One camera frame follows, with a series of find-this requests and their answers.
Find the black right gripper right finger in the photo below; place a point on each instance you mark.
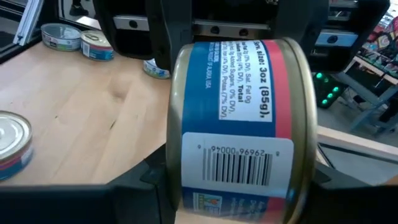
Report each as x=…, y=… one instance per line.
x=357, y=205

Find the black device green lights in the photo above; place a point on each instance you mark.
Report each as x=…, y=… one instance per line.
x=326, y=90

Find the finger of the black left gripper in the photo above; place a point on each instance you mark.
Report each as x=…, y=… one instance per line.
x=169, y=40
x=292, y=29

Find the silver-topped green label can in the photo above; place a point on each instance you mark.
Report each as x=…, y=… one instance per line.
x=60, y=36

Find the person's foot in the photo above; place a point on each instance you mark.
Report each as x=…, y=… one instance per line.
x=78, y=10

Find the white aluminium profile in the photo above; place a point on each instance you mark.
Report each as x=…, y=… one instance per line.
x=28, y=21

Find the grey metal table frame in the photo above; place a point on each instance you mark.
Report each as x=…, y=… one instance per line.
x=370, y=93

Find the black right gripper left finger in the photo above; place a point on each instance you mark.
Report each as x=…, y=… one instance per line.
x=77, y=205

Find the colourful patterned cloth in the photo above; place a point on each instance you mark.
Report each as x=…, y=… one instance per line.
x=382, y=40

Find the blue pink salmon can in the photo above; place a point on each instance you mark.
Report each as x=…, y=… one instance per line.
x=97, y=45
x=14, y=144
x=154, y=70
x=236, y=124

